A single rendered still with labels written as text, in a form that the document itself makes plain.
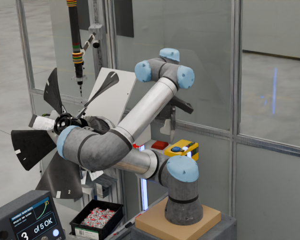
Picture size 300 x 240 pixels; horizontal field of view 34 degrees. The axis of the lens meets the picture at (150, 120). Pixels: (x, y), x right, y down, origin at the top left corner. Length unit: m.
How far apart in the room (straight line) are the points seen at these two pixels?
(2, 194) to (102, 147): 3.01
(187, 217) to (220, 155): 1.01
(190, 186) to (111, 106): 0.96
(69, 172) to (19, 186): 2.18
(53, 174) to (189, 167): 0.81
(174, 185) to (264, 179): 1.03
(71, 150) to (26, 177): 3.10
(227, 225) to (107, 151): 0.66
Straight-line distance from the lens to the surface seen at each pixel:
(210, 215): 1.95
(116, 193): 2.91
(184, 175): 1.81
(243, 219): 2.98
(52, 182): 2.39
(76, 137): 1.59
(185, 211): 1.88
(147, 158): 1.85
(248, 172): 2.81
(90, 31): 2.84
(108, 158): 1.53
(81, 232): 2.27
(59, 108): 2.56
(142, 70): 1.75
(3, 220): 1.66
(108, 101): 2.68
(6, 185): 4.62
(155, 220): 1.93
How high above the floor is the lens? 2.09
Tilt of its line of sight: 22 degrees down
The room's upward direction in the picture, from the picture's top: 3 degrees counter-clockwise
